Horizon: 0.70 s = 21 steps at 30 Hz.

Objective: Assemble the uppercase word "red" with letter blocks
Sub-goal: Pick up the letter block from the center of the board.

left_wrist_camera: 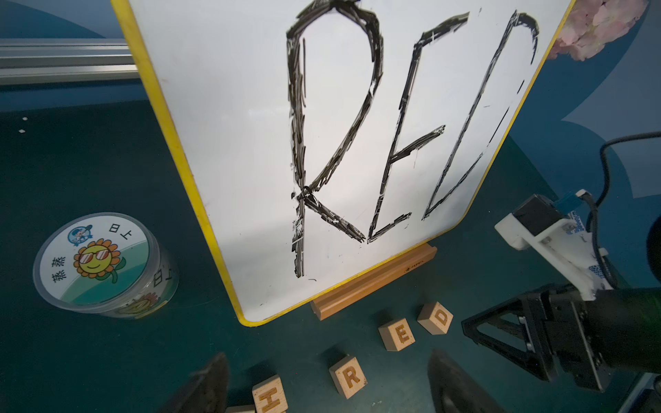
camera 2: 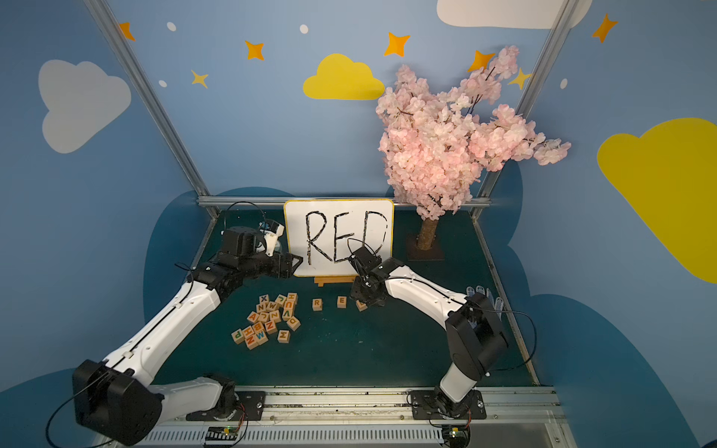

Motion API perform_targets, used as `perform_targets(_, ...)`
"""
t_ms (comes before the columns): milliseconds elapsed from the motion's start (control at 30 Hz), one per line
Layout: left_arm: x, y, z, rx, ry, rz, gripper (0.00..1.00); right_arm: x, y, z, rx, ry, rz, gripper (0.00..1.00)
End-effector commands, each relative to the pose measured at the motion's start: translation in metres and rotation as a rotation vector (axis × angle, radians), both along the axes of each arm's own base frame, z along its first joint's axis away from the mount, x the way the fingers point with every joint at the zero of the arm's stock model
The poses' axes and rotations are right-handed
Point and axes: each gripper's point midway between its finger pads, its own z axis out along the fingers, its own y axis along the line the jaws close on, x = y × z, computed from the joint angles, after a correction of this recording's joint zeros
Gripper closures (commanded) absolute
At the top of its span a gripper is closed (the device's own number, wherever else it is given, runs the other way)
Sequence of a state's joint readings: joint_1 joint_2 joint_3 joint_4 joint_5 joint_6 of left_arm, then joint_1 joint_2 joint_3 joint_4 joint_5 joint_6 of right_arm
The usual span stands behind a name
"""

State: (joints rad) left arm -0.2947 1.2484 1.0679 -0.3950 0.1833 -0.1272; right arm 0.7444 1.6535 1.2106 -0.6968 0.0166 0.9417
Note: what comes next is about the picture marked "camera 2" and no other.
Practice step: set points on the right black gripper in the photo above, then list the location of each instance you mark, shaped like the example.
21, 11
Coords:
369, 291

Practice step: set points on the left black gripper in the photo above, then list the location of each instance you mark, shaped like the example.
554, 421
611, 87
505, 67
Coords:
283, 263

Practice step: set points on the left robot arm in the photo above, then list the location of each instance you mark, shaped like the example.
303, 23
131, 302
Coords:
116, 396

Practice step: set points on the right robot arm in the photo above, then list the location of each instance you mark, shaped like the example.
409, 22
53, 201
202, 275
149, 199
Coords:
475, 334

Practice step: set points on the white board reading RED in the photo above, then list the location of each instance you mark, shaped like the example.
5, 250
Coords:
325, 233

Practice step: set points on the wooden block letter W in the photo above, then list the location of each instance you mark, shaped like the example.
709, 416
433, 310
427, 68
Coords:
261, 338

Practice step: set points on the wooden block letter P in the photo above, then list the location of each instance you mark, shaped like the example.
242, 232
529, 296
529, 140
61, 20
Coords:
239, 337

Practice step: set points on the wooden block letter M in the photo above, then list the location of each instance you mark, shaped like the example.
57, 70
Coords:
284, 336

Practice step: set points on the small wooden easel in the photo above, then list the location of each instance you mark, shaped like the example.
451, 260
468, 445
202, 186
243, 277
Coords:
322, 281

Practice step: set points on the wooden block red N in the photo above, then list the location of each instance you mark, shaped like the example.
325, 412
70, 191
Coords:
252, 342

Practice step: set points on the blue dotted work glove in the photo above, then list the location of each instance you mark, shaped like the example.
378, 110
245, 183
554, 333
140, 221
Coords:
479, 291

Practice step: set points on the pink cherry blossom tree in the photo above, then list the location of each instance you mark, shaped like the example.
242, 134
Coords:
437, 145

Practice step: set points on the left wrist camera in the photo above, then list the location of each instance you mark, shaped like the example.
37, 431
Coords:
241, 241

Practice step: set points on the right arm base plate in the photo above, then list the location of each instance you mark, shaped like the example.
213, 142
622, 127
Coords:
435, 405

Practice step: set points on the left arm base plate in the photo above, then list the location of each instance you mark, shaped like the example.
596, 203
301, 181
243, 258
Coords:
246, 405

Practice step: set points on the aluminium rail frame front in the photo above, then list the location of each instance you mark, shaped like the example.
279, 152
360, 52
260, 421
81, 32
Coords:
373, 417

